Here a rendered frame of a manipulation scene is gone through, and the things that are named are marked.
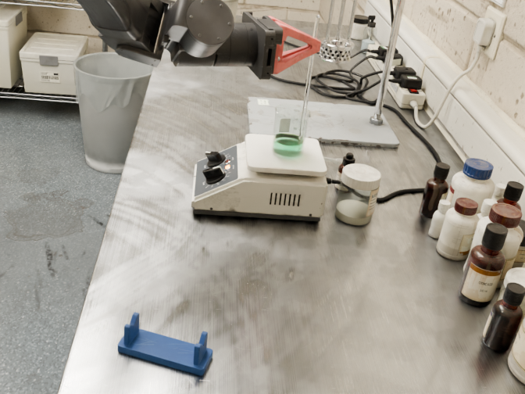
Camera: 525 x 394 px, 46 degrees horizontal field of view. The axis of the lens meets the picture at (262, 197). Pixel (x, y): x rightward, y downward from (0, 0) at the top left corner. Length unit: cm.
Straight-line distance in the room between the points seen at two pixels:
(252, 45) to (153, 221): 29
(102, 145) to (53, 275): 71
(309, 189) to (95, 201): 162
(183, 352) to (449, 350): 31
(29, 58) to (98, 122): 62
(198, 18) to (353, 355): 42
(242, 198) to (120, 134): 166
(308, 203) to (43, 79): 227
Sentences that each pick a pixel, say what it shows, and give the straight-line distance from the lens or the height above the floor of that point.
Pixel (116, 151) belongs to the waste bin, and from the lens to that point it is 259.
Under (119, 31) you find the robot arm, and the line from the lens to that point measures 77.
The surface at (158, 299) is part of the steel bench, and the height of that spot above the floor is 75.
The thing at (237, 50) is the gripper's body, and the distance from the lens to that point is 83.
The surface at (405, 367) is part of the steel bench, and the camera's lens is 75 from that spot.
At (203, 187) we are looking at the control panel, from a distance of 95.
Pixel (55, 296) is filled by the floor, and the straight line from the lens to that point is 200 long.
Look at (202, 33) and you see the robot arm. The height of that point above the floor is 105.
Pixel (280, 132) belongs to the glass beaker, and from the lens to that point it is 93.
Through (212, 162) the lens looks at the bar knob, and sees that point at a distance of 100.
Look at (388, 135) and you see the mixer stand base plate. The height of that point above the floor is 76.
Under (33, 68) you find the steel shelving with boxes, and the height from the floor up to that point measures 26.
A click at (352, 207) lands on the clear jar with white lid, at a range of 95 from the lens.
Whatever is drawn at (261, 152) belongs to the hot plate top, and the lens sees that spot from 95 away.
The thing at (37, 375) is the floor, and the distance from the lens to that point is 177.
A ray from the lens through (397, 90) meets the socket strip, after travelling 152.
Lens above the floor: 125
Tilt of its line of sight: 29 degrees down
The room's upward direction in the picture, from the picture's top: 7 degrees clockwise
